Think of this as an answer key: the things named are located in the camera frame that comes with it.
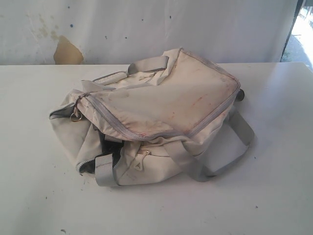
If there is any white canvas duffel bag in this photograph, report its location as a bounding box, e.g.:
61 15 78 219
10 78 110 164
49 48 254 187

